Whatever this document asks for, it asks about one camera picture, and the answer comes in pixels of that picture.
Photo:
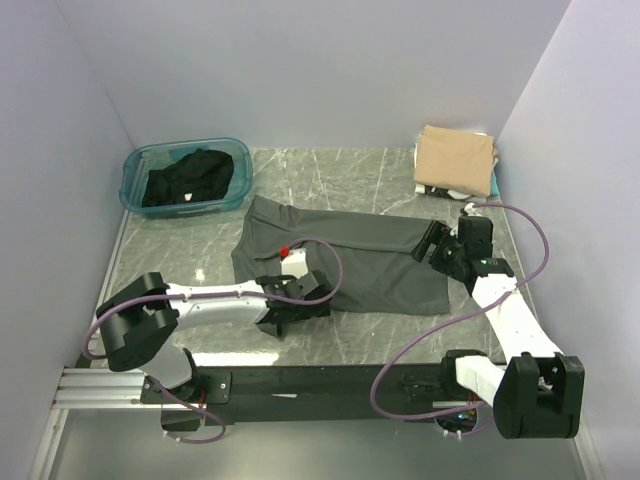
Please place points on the black t-shirt in bin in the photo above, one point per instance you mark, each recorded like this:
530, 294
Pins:
201, 176

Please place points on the teal plastic bin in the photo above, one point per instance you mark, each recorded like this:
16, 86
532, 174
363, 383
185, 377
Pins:
154, 157

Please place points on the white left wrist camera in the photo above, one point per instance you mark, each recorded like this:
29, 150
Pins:
293, 262

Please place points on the aluminium rail frame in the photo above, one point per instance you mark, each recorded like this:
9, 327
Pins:
98, 429

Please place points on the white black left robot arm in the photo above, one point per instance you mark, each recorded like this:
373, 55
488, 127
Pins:
141, 318

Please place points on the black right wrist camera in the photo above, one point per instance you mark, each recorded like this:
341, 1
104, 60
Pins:
475, 234

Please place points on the grey t-shirt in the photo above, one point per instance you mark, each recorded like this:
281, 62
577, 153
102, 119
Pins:
369, 255

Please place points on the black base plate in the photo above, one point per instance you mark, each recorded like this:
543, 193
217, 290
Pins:
241, 394

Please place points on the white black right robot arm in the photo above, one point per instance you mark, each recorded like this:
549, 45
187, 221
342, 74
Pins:
538, 392

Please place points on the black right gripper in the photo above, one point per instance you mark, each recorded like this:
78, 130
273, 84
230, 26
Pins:
440, 235

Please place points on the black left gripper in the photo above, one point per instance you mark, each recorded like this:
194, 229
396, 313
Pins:
320, 310

